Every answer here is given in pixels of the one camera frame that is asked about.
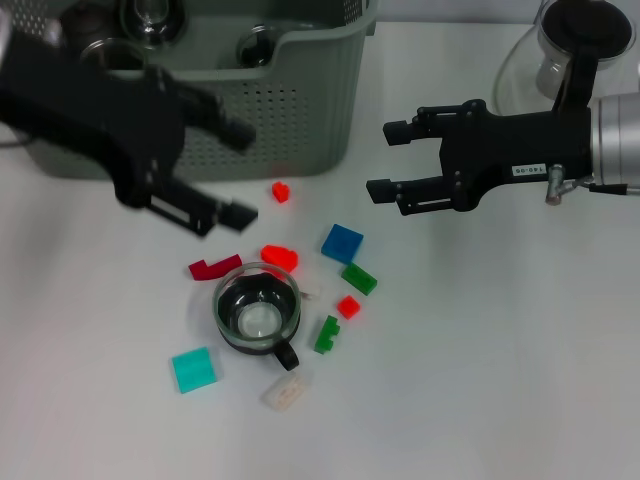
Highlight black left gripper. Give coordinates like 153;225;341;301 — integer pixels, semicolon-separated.
0;34;257;209

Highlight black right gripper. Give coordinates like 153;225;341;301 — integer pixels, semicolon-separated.
366;99;594;217

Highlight glass teacup with black base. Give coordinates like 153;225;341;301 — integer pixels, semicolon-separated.
118;0;186;49
79;38;151;71
235;23;281;69
212;262;303;372

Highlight red-orange sloped block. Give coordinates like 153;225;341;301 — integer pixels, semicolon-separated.
259;243;300;274

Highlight dark red curved block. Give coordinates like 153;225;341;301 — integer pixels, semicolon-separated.
188;253;244;284

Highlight grey-green perforated storage bin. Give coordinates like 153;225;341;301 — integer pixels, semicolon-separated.
0;0;380;182

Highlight blue square flat block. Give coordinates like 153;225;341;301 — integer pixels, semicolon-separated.
320;223;365;265

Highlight green rectangular flat block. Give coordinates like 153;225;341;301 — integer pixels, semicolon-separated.
340;263;379;296

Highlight small red square block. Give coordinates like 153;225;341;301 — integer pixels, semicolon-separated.
336;294;361;320

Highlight green stepped block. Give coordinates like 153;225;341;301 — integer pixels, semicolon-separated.
313;315;343;355

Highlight teal ridged block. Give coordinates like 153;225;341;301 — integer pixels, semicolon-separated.
170;346;220;395

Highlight large translucent white block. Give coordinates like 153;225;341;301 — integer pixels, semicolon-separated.
259;370;315;414

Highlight dark brown clay teapot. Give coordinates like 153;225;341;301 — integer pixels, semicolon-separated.
58;0;126;54

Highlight silver elbow connector with cable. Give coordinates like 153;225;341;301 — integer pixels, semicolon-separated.
544;163;640;205

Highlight glass carafe with black handle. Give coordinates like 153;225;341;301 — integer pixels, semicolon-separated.
493;0;636;120

